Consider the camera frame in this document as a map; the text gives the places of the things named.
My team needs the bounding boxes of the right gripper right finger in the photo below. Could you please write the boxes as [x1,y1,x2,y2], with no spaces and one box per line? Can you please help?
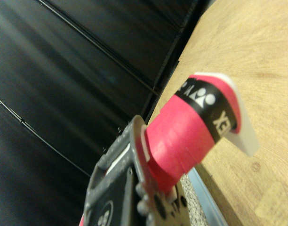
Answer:
[130,115,191,226]

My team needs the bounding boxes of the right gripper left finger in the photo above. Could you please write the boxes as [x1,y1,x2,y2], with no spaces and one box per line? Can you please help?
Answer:
[82,120,136,226]

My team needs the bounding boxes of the blue litter tray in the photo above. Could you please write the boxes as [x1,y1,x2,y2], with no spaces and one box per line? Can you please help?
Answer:
[180,167,228,226]

